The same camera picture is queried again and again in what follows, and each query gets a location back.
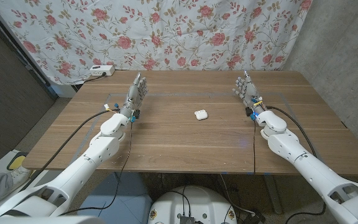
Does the grey table leg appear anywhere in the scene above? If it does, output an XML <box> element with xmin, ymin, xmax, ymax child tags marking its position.
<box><xmin>264</xmin><ymin>174</ymin><xmax>284</xmax><ymax>215</ymax></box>

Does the white round robot torso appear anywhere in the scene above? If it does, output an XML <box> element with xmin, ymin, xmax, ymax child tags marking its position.
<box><xmin>147</xmin><ymin>185</ymin><xmax>238</xmax><ymax>224</ymax></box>

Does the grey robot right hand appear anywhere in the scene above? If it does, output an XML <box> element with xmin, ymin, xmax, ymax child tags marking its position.
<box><xmin>232</xmin><ymin>70</ymin><xmax>267</xmax><ymax>115</ymax></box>

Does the floral backdrop cloth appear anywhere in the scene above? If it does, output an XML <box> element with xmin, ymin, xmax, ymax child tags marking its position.
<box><xmin>0</xmin><ymin>0</ymin><xmax>313</xmax><ymax>85</ymax></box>

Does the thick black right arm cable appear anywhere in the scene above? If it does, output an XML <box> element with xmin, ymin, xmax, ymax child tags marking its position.
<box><xmin>265</xmin><ymin>105</ymin><xmax>328</xmax><ymax>224</ymax></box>

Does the pale blue floor plate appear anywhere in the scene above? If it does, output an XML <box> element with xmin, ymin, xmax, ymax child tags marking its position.
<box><xmin>78</xmin><ymin>172</ymin><xmax>154</xmax><ymax>224</ymax></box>

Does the white power strip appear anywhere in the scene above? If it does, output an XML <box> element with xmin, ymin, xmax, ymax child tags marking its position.
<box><xmin>89</xmin><ymin>64</ymin><xmax>116</xmax><ymax>77</ymax></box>

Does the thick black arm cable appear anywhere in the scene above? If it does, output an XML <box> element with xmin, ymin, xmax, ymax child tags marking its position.
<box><xmin>265</xmin><ymin>105</ymin><xmax>328</xmax><ymax>224</ymax></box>
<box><xmin>19</xmin><ymin>108</ymin><xmax>121</xmax><ymax>191</ymax></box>

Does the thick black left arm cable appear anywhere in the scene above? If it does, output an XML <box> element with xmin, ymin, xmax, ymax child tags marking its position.
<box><xmin>19</xmin><ymin>108</ymin><xmax>121</xmax><ymax>191</ymax></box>

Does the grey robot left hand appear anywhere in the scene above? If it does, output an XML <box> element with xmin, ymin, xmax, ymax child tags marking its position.
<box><xmin>119</xmin><ymin>72</ymin><xmax>149</xmax><ymax>119</ymax></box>

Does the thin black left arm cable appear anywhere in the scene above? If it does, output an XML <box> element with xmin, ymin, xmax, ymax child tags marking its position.
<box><xmin>57</xmin><ymin>119</ymin><xmax>134</xmax><ymax>217</ymax></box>

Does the black door frame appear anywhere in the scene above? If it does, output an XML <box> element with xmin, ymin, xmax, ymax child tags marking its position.
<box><xmin>0</xmin><ymin>0</ymin><xmax>59</xmax><ymax>101</ymax></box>

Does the white AirPods case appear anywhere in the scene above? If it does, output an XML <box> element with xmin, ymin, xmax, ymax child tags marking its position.
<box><xmin>194</xmin><ymin>109</ymin><xmax>209</xmax><ymax>121</ymax></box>

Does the white floor board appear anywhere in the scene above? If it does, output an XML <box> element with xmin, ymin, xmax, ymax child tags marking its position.
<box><xmin>0</xmin><ymin>149</ymin><xmax>74</xmax><ymax>194</ymax></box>

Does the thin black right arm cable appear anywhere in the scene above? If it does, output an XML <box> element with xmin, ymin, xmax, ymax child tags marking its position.
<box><xmin>252</xmin><ymin>119</ymin><xmax>257</xmax><ymax>174</ymax></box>

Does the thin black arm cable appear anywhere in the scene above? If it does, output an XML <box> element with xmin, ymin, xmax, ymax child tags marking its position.
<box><xmin>252</xmin><ymin>119</ymin><xmax>257</xmax><ymax>174</ymax></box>
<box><xmin>57</xmin><ymin>119</ymin><xmax>134</xmax><ymax>217</ymax></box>

